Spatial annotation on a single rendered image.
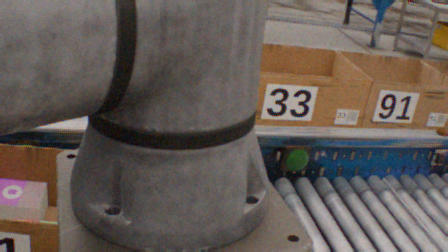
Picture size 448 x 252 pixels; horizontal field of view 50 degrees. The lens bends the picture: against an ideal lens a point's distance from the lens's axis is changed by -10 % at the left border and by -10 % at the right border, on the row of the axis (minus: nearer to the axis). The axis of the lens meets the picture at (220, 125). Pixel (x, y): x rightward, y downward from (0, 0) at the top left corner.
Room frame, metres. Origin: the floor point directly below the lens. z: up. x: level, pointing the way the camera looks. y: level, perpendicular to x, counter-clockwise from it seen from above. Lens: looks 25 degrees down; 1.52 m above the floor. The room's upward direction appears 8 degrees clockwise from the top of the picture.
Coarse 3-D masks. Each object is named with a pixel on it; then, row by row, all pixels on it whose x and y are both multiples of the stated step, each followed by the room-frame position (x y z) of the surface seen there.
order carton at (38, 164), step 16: (0, 144) 0.98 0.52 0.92; (0, 160) 0.98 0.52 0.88; (16, 160) 0.99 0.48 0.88; (32, 160) 1.00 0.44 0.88; (48, 160) 1.00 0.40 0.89; (0, 176) 0.98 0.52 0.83; (16, 176) 0.99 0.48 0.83; (32, 176) 1.00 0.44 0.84; (48, 176) 1.00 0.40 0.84; (48, 192) 1.00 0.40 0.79; (48, 208) 0.99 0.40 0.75; (0, 224) 0.71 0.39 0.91; (16, 224) 0.72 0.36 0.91; (32, 224) 0.72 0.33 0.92; (48, 224) 0.73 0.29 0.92; (32, 240) 0.72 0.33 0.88; (48, 240) 0.73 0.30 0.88
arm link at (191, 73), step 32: (128, 0) 0.31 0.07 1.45; (160, 0) 0.33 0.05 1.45; (192, 0) 0.35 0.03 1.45; (224, 0) 0.36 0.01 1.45; (256, 0) 0.39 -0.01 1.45; (128, 32) 0.31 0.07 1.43; (160, 32) 0.33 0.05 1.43; (192, 32) 0.34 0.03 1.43; (224, 32) 0.36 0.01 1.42; (256, 32) 0.39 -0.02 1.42; (128, 64) 0.31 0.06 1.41; (160, 64) 0.33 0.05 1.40; (192, 64) 0.35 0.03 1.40; (224, 64) 0.36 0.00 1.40; (256, 64) 0.40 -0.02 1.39; (128, 96) 0.33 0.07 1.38; (160, 96) 0.35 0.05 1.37; (192, 96) 0.35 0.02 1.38; (224, 96) 0.36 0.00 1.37; (256, 96) 0.40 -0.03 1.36; (160, 128) 0.35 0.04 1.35; (192, 128) 0.35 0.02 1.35
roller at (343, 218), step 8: (320, 184) 1.34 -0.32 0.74; (328, 184) 1.33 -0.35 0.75; (320, 192) 1.31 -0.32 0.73; (328, 192) 1.29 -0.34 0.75; (328, 200) 1.26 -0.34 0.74; (336, 200) 1.25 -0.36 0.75; (328, 208) 1.24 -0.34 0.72; (336, 208) 1.21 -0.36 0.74; (344, 208) 1.21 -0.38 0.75; (336, 216) 1.19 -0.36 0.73; (344, 216) 1.17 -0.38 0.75; (344, 224) 1.14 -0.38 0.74; (352, 224) 1.13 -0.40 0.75; (344, 232) 1.13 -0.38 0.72; (352, 232) 1.10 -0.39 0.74; (360, 232) 1.10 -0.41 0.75; (352, 240) 1.08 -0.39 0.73; (360, 240) 1.06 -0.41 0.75; (368, 240) 1.07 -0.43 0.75; (352, 248) 1.07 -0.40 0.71; (360, 248) 1.04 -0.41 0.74; (368, 248) 1.03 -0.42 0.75
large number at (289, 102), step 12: (276, 84) 1.39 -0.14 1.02; (276, 96) 1.39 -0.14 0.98; (288, 96) 1.40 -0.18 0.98; (300, 96) 1.41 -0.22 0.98; (312, 96) 1.42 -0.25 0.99; (264, 108) 1.38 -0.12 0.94; (276, 108) 1.39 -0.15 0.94; (288, 108) 1.40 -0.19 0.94; (300, 108) 1.41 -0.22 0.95; (312, 108) 1.42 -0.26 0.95
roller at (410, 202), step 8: (392, 176) 1.44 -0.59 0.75; (392, 184) 1.40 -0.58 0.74; (400, 184) 1.39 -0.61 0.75; (400, 192) 1.35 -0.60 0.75; (408, 200) 1.30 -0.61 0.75; (416, 208) 1.26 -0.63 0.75; (416, 216) 1.23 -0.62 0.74; (424, 216) 1.21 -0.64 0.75; (424, 224) 1.18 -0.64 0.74; (432, 224) 1.18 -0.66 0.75; (432, 232) 1.14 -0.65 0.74; (440, 232) 1.14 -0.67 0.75; (440, 240) 1.11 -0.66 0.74
